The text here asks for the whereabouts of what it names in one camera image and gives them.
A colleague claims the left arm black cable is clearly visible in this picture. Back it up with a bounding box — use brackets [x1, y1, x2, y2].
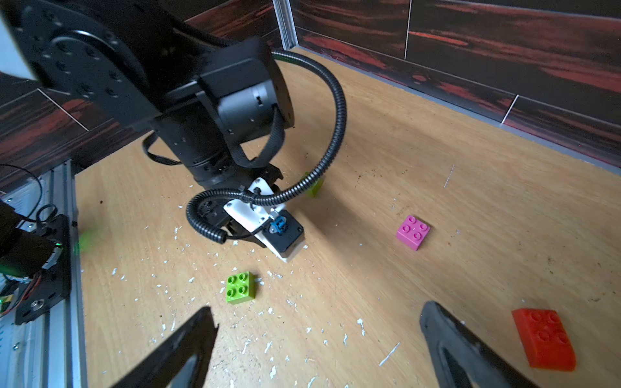
[185, 48, 349, 245]

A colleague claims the green lego brick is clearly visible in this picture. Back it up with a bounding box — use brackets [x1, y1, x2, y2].
[226, 272, 256, 305]
[306, 176, 325, 198]

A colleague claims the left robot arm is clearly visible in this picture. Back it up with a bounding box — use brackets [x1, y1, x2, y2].
[1, 1, 294, 192]

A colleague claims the red lego brick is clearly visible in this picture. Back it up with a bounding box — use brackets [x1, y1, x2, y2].
[512, 308, 577, 372]

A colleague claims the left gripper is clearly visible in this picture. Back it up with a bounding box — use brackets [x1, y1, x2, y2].
[196, 184, 269, 247]

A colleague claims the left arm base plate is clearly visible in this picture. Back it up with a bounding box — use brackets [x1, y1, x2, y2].
[15, 214, 72, 325]

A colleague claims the green lego brick front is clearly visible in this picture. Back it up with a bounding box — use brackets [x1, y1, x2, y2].
[226, 272, 256, 305]

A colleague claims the aluminium front rail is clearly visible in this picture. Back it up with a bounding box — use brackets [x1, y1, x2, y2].
[1, 160, 87, 387]

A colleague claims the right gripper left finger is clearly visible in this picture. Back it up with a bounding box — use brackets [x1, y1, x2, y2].
[115, 307, 218, 387]

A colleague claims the pink lego brick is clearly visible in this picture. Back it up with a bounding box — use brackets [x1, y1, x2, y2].
[396, 215, 431, 251]

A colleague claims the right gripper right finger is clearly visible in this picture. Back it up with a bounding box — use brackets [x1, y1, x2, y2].
[420, 301, 536, 387]

